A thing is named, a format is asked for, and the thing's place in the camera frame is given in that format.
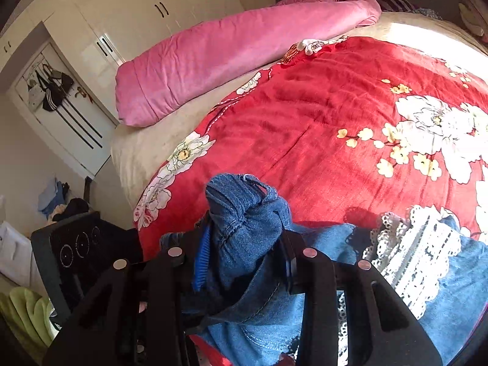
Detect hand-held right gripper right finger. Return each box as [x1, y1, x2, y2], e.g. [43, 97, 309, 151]
[280, 229, 443, 366]

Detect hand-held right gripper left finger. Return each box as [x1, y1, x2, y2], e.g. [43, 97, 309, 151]
[42, 221, 214, 366]

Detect blue denim pants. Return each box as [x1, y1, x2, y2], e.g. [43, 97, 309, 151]
[160, 173, 488, 366]

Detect red floral blanket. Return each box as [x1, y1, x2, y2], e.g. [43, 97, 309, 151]
[133, 36, 488, 366]

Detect blue and black clothes heap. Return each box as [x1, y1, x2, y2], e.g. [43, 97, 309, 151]
[38, 177, 90, 222]

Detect white door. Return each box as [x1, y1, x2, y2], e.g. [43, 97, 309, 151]
[8, 40, 117, 178]

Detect light green cloth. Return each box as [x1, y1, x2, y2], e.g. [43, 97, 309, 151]
[0, 287, 58, 347]

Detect white bag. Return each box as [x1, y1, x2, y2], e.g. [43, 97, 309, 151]
[0, 221, 42, 286]

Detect pink quilt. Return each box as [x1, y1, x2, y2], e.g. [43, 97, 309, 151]
[115, 0, 382, 127]

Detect black striped bag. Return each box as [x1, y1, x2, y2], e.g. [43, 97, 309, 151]
[41, 66, 75, 112]

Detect cream wardrobe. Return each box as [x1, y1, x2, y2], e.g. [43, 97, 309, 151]
[0, 0, 275, 123]

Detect dark striped cloth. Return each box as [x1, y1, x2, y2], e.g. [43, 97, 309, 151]
[366, 0, 420, 13]

